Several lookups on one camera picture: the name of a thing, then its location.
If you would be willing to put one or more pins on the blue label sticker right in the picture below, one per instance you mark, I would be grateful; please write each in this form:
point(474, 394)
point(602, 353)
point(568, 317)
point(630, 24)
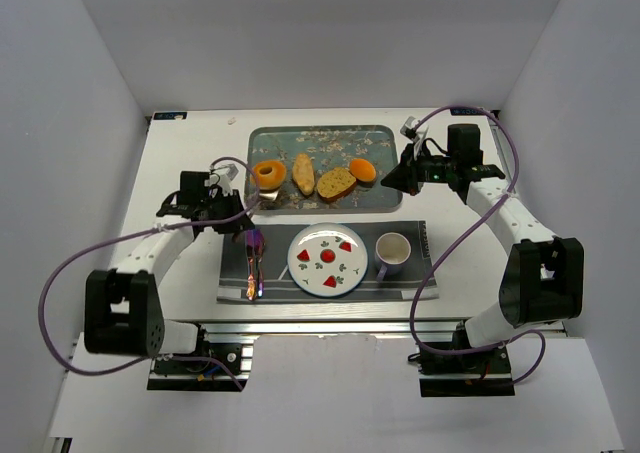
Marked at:
point(466, 111)

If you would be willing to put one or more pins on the floral blue serving tray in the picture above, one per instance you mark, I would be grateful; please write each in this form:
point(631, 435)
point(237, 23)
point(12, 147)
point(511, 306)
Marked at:
point(328, 147)

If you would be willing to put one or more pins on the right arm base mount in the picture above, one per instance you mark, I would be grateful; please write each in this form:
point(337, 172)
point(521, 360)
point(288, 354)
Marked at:
point(444, 373)

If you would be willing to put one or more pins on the iridescent fork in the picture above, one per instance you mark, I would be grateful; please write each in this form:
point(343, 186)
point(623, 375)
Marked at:
point(259, 247)

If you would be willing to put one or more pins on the long yellow bread roll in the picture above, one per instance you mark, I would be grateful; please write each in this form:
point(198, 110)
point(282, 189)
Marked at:
point(303, 174)

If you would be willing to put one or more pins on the round orange bun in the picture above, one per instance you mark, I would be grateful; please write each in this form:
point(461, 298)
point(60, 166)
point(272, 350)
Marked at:
point(363, 170)

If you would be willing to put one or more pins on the white lilac mug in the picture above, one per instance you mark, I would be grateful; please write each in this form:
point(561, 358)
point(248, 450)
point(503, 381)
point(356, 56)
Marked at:
point(392, 251)

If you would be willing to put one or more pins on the orange ring donut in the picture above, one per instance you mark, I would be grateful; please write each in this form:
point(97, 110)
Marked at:
point(270, 174)

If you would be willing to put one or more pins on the blue label sticker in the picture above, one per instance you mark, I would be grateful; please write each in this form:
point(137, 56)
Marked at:
point(466, 111)
point(169, 116)

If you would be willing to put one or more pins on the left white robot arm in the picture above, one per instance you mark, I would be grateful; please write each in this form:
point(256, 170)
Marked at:
point(123, 313)

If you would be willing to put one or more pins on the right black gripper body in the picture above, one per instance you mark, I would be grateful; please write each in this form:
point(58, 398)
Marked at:
point(413, 171)

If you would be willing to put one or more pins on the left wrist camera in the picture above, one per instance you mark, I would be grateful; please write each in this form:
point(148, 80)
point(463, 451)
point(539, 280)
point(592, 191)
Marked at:
point(220, 179)

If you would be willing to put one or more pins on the aluminium rail frame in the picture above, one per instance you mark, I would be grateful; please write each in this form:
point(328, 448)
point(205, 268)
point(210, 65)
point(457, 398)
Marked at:
point(325, 329)

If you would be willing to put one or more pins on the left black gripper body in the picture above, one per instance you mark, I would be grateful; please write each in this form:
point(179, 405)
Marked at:
point(228, 213)

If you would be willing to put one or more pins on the iridescent knife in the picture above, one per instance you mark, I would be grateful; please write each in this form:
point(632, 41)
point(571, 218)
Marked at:
point(250, 254)

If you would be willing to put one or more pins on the blue label sticker left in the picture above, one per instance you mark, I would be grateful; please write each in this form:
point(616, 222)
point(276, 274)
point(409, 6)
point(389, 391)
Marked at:
point(169, 116)

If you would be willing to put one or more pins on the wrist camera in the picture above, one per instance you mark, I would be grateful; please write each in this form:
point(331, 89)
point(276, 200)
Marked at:
point(220, 179)
point(412, 131)

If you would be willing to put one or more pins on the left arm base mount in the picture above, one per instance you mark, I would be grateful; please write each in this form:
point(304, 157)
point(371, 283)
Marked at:
point(221, 362)

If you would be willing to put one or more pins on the grey striped placemat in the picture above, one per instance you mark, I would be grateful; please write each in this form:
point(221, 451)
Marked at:
point(280, 288)

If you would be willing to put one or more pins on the speckled bread slice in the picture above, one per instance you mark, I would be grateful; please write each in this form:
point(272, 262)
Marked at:
point(335, 184)

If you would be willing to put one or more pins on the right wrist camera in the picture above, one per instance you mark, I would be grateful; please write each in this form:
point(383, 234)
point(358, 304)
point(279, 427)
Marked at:
point(412, 131)

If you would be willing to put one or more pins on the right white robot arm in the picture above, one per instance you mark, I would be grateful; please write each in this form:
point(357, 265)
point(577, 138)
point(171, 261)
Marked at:
point(543, 281)

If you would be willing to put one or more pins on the white strawberry plate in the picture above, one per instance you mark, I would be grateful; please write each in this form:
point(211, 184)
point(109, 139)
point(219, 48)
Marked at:
point(327, 260)

